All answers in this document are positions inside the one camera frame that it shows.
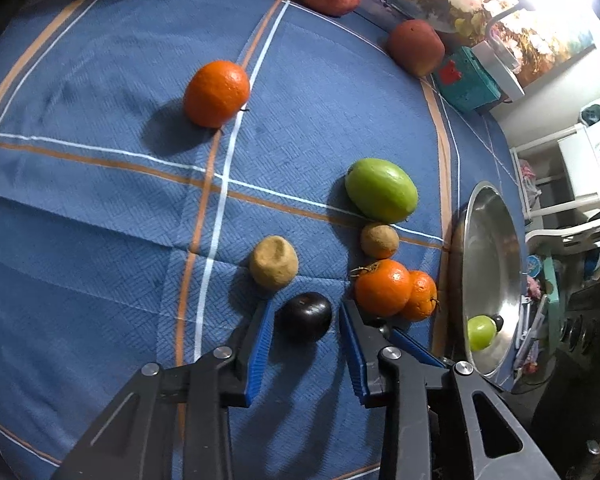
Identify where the white gooseneck lamp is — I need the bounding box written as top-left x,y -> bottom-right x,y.
482,0 -> 538,43

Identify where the large brown kiwi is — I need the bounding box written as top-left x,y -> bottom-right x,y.
249,235 -> 299,290

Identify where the tangerine with leaf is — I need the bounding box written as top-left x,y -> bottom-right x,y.
350,259 -> 413,318

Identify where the dark red apple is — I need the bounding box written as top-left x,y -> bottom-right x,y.
386,19 -> 446,78

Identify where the round green fruit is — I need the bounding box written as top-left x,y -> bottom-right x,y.
467,315 -> 498,352

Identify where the teal plastic box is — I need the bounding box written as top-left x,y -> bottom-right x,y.
432,45 -> 503,114

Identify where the stainless steel bowl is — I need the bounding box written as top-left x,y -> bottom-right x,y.
447,181 -> 526,377

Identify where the white shelf cart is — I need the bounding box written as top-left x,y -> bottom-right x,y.
509,122 -> 600,248

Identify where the blue plaid tablecloth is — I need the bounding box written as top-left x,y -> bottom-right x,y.
0,0 -> 528,480

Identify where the white decorative rack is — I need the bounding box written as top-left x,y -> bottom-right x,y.
525,210 -> 600,261

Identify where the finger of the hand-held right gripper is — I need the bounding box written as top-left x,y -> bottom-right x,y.
377,324 -> 451,370

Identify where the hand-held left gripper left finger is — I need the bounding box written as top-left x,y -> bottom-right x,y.
50,300 -> 277,480

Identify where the small brown kiwi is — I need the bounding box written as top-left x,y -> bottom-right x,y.
360,223 -> 400,261

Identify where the small tangerine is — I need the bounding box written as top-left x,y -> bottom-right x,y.
400,270 -> 439,323

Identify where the large orange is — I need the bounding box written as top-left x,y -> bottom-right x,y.
183,60 -> 251,129

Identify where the pink plastic bag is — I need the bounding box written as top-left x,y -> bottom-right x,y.
517,160 -> 541,221

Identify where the oval green fruit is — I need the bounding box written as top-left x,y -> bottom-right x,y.
344,158 -> 419,225

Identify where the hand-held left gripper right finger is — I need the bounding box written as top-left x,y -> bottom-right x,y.
339,300 -> 561,480

